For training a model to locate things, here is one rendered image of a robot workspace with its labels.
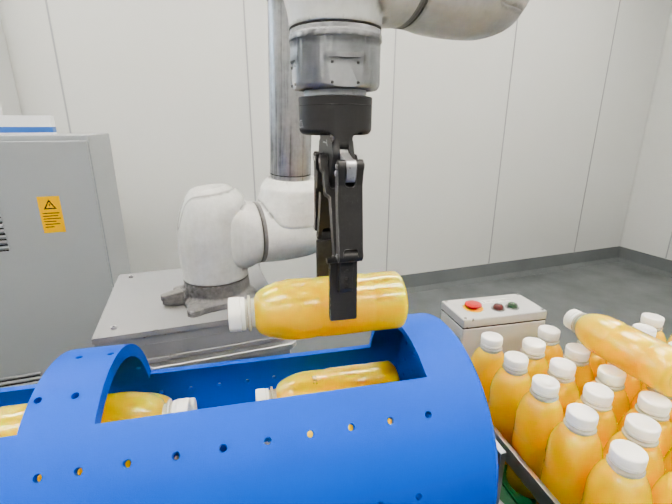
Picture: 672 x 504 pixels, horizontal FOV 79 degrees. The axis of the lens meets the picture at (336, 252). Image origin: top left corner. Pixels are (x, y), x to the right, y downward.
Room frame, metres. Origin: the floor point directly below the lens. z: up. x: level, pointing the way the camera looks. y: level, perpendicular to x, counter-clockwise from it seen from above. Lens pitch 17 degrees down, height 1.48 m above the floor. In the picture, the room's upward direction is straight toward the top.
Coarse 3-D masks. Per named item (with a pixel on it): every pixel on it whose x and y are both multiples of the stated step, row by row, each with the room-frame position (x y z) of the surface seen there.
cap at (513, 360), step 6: (504, 354) 0.62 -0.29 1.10; (510, 354) 0.62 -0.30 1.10; (516, 354) 0.62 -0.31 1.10; (522, 354) 0.62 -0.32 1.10; (504, 360) 0.61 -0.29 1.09; (510, 360) 0.60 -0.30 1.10; (516, 360) 0.60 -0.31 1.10; (522, 360) 0.60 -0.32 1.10; (528, 360) 0.60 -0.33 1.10; (510, 366) 0.60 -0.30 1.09; (516, 366) 0.60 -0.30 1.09; (522, 366) 0.59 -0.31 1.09
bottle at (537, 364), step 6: (528, 354) 0.65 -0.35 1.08; (534, 360) 0.65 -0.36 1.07; (540, 360) 0.65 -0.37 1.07; (528, 366) 0.64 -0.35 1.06; (534, 366) 0.64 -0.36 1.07; (540, 366) 0.64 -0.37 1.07; (546, 366) 0.64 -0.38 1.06; (528, 372) 0.64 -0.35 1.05; (534, 372) 0.63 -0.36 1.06; (540, 372) 0.63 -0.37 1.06; (546, 372) 0.64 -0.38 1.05
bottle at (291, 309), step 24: (264, 288) 0.42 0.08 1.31; (288, 288) 0.42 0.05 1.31; (312, 288) 0.42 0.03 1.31; (360, 288) 0.43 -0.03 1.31; (384, 288) 0.43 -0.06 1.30; (264, 312) 0.40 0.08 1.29; (288, 312) 0.40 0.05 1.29; (312, 312) 0.40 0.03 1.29; (360, 312) 0.41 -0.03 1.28; (384, 312) 0.42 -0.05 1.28; (288, 336) 0.40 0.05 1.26; (312, 336) 0.41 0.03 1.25
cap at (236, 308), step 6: (228, 300) 0.41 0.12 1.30; (234, 300) 0.41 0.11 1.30; (240, 300) 0.42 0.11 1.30; (228, 306) 0.40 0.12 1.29; (234, 306) 0.40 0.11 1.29; (240, 306) 0.41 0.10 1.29; (228, 312) 0.40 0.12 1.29; (234, 312) 0.40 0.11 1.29; (240, 312) 0.40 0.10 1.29; (228, 318) 0.40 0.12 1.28; (234, 318) 0.40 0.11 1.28; (240, 318) 0.40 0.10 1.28; (234, 324) 0.40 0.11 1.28; (240, 324) 0.40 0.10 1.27; (234, 330) 0.40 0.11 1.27; (240, 330) 0.40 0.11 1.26
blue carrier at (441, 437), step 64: (64, 384) 0.35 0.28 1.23; (128, 384) 0.51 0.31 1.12; (192, 384) 0.54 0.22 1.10; (256, 384) 0.56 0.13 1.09; (384, 384) 0.38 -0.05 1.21; (448, 384) 0.39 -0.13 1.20; (0, 448) 0.29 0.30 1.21; (64, 448) 0.30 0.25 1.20; (128, 448) 0.31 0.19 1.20; (192, 448) 0.31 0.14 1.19; (256, 448) 0.32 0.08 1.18; (320, 448) 0.33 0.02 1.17; (384, 448) 0.34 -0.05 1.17; (448, 448) 0.35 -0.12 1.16
